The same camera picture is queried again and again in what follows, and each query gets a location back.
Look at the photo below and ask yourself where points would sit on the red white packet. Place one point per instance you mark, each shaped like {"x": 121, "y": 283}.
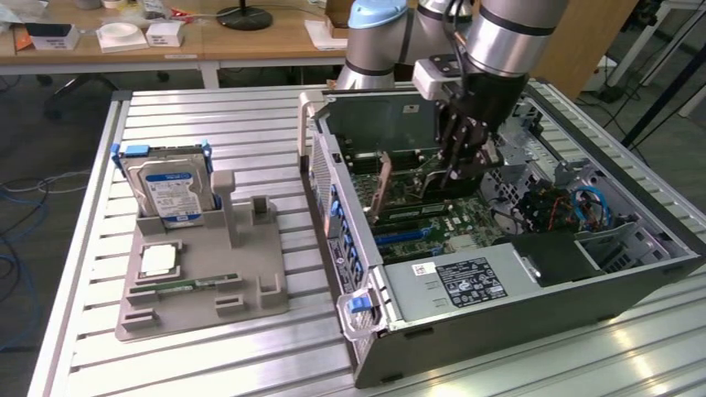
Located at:
{"x": 182, "y": 14}

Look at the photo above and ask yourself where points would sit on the wooden cabinet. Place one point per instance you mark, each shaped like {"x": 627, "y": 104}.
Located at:
{"x": 590, "y": 41}

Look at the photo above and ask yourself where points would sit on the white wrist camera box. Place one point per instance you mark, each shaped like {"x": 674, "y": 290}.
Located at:
{"x": 427, "y": 78}

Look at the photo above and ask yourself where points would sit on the hard disk blue caddy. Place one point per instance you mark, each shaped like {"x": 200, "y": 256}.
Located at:
{"x": 171, "y": 194}

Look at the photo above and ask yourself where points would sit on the blue case release latch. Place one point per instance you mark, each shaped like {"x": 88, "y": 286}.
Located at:
{"x": 359, "y": 307}

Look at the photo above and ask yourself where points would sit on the white box dark lid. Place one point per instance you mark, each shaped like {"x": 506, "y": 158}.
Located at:
{"x": 52, "y": 41}

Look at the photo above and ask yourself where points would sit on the green motherboard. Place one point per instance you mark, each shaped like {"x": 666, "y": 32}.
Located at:
{"x": 468, "y": 215}

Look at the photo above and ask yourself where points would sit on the black lamp base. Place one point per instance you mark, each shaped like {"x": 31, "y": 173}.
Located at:
{"x": 246, "y": 20}

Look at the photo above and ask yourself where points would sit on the black plastic shroud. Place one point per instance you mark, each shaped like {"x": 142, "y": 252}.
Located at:
{"x": 551, "y": 256}

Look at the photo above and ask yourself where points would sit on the white cardboard box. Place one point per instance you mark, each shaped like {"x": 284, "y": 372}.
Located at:
{"x": 163, "y": 37}

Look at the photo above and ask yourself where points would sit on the white paper box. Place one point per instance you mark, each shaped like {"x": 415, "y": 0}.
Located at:
{"x": 326, "y": 39}

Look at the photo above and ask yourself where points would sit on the clear plastic bag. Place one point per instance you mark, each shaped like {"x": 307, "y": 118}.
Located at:
{"x": 154, "y": 8}

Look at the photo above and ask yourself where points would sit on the silver open disk bay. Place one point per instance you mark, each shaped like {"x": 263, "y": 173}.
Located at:
{"x": 618, "y": 248}

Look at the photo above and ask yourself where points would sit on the installed green RAM stick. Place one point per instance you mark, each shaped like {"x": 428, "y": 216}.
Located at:
{"x": 419, "y": 215}
{"x": 424, "y": 207}

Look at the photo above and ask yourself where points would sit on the white table frame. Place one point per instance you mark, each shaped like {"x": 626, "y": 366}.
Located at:
{"x": 695, "y": 89}

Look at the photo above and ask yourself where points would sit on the silver CPU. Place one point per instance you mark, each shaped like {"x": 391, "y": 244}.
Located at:
{"x": 156, "y": 262}

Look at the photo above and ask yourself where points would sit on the black tripod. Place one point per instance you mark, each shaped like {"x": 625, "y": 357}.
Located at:
{"x": 634, "y": 131}

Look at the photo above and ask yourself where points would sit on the silver perforated disk bay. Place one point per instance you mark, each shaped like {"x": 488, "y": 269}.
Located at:
{"x": 523, "y": 173}

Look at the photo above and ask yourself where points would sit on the brown cardboard box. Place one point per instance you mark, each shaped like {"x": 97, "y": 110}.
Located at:
{"x": 338, "y": 14}

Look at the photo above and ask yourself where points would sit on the grey power supply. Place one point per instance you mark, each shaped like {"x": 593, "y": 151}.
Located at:
{"x": 419, "y": 297}

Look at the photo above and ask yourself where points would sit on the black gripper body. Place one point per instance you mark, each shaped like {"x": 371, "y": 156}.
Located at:
{"x": 491, "y": 95}

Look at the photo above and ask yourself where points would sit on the white square dish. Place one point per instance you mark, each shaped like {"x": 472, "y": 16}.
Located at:
{"x": 121, "y": 41}

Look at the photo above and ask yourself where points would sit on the green graphics card black cooler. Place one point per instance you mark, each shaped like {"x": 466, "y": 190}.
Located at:
{"x": 383, "y": 186}

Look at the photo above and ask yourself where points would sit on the grey cup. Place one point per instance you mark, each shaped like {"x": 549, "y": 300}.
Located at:
{"x": 87, "y": 4}

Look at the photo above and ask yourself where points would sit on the grey parts rack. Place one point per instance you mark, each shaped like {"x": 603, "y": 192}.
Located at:
{"x": 187, "y": 308}

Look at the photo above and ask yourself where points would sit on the white floor appliance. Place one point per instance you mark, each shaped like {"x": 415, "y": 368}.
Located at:
{"x": 598, "y": 74}

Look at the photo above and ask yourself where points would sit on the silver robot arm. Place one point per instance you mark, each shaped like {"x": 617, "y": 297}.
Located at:
{"x": 513, "y": 37}

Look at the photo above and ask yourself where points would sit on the wooden desk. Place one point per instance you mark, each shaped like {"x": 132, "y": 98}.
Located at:
{"x": 109, "y": 58}

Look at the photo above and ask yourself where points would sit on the open black PC case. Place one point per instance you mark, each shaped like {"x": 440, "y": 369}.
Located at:
{"x": 497, "y": 343}

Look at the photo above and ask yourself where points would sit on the blue expansion slot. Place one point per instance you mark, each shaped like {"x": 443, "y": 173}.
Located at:
{"x": 408, "y": 237}

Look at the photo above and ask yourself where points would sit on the silver chipset heatsink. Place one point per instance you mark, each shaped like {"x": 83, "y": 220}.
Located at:
{"x": 463, "y": 244}

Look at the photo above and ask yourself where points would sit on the black chair base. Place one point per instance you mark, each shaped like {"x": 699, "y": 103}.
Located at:
{"x": 53, "y": 109}

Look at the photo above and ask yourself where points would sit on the crinkled silver bag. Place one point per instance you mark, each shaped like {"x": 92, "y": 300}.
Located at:
{"x": 21, "y": 10}

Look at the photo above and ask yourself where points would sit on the orange card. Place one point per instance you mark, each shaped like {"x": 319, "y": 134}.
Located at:
{"x": 23, "y": 43}

